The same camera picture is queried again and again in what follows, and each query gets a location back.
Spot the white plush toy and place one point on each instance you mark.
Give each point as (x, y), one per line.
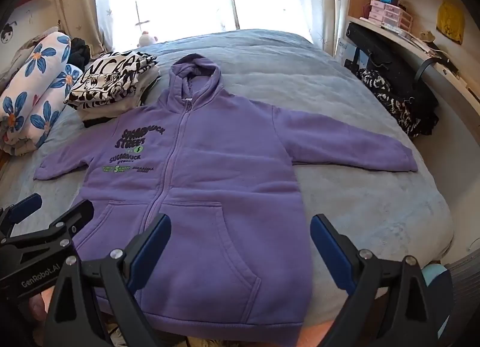
(148, 39)

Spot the purple zip hoodie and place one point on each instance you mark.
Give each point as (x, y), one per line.
(225, 182)

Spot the cream folded garment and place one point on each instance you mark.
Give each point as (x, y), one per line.
(123, 106)

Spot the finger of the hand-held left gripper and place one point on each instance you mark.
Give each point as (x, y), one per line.
(24, 205)
(73, 219)

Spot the long black case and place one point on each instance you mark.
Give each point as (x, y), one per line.
(390, 62)

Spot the pink drawer organizer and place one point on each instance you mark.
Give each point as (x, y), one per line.
(390, 15)

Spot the teal round object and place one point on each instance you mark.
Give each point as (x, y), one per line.
(437, 287)

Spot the zebra print cloth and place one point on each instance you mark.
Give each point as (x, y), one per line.
(393, 107)

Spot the white floral curtain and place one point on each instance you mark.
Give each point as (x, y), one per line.
(322, 2)
(75, 2)

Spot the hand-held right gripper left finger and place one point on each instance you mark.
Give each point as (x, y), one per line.
(150, 246)

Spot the yellow cloth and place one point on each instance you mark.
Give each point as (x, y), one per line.
(451, 23)

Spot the black white printed folded garment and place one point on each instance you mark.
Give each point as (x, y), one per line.
(108, 77)

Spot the small olive figurine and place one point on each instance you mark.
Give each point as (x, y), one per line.
(427, 36)

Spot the black cloth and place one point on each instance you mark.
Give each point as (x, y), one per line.
(80, 53)

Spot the white blue carton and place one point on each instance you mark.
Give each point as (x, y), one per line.
(350, 53)

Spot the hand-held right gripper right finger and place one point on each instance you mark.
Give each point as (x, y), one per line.
(330, 249)

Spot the person's left hand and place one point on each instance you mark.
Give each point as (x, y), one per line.
(40, 304)

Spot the blue floral pillow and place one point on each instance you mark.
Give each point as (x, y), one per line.
(37, 81)

